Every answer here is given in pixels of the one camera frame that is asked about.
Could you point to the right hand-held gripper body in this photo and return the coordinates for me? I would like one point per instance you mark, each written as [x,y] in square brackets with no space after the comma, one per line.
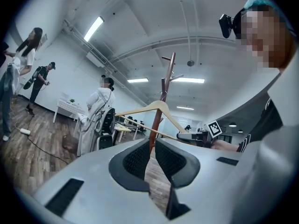
[213,129]

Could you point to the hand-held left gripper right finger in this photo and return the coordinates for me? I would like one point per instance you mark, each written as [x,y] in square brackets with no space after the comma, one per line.
[210,183]

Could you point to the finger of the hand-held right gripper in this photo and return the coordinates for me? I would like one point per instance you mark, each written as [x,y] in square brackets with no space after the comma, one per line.
[187,136]

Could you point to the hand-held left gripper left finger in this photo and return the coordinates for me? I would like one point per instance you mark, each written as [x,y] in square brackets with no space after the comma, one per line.
[93,171]

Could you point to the light wooden hanger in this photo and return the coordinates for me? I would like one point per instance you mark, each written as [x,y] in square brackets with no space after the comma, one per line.
[149,106]

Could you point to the brown wooden coat stand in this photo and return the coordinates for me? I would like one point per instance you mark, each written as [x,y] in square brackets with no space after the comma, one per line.
[167,83]

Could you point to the person's right forearm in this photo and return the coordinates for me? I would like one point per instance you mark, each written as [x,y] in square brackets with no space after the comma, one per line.
[224,146]

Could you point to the rectangular ceiling light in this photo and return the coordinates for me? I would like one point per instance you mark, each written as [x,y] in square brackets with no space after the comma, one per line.
[137,80]
[191,80]
[185,107]
[93,29]

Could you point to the brown stool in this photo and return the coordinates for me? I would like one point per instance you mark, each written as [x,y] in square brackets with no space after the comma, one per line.
[70,143]

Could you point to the white and black backpack device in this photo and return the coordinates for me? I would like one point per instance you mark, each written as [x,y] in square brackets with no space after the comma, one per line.
[108,125]

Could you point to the row of black chairs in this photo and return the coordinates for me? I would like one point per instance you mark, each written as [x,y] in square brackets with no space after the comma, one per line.
[137,125]

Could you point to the yellow table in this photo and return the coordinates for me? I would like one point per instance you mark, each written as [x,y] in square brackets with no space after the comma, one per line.
[122,129]

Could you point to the person's black shirt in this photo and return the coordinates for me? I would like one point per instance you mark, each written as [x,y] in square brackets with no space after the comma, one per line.
[266,122]

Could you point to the white table with checkered cloth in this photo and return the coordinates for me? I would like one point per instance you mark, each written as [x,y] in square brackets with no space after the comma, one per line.
[67,107]

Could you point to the round ceiling fixture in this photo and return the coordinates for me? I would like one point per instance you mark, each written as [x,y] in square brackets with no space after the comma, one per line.
[190,63]

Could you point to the small potted plant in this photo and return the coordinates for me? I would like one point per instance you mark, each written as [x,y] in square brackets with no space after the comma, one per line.
[72,100]

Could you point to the white power strip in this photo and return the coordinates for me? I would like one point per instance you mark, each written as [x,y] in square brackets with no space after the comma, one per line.
[25,131]

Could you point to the person's head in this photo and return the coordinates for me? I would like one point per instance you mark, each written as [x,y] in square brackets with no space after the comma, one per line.
[264,36]

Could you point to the ceiling air conditioner unit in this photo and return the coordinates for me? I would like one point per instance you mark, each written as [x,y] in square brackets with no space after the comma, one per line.
[95,57]

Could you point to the teal head cap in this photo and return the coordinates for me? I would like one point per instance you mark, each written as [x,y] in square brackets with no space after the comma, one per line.
[257,0]

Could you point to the black head camera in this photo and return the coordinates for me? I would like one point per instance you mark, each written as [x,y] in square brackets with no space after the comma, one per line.
[226,25]

